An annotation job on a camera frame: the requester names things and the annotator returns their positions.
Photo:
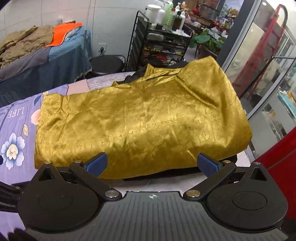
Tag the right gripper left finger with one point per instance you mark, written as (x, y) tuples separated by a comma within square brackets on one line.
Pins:
[(88, 173)]

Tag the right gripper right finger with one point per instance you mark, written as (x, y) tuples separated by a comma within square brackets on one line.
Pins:
[(215, 171)]

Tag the gold satin jacket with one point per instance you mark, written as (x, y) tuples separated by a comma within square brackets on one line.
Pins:
[(158, 122)]

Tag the red cabinet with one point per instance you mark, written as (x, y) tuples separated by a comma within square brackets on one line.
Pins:
[(280, 161)]

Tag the purple floral bed sheet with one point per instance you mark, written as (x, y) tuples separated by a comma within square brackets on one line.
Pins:
[(19, 124)]

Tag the red ladder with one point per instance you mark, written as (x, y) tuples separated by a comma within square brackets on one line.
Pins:
[(263, 41)]

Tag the black round stool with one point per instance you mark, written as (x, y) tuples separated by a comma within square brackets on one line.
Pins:
[(107, 64)]

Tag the green potted plant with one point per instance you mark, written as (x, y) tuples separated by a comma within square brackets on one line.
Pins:
[(208, 42)]

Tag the orange cloth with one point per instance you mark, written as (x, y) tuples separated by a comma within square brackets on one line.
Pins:
[(60, 32)]

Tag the olive brown coat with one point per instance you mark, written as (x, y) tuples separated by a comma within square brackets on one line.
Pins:
[(19, 44)]

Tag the dark brown bottle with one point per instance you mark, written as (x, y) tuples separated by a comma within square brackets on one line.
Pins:
[(177, 21)]

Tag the green clear bottle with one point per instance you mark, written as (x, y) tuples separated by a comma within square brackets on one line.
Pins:
[(169, 19)]

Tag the white plastic jar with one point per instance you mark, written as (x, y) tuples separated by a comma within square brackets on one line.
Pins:
[(151, 12)]

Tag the black wire shelf rack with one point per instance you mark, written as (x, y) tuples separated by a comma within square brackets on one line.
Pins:
[(152, 44)]

